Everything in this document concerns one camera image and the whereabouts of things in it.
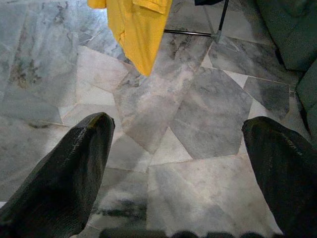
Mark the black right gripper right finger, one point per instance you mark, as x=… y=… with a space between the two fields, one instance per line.
x=289 y=178

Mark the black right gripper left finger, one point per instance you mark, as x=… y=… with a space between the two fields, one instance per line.
x=62 y=178

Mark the grey green leather sofa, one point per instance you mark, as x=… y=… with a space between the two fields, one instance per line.
x=292 y=32

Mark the yellow shirt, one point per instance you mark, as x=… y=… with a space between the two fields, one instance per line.
x=138 y=32

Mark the black clothes rack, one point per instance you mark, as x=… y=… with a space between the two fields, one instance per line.
x=221 y=19

